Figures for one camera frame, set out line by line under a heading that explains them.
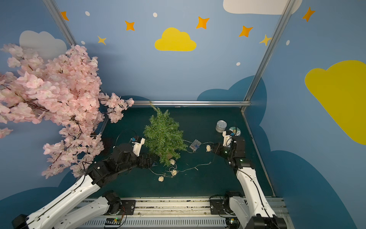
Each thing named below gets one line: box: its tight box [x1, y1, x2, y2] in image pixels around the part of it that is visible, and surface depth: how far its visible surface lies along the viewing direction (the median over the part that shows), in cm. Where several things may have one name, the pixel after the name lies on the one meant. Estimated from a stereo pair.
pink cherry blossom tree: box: [0, 43, 134, 179], surface depth 62 cm
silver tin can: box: [215, 119, 228, 134], surface depth 106 cm
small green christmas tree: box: [142, 103, 188, 167], surface depth 75 cm
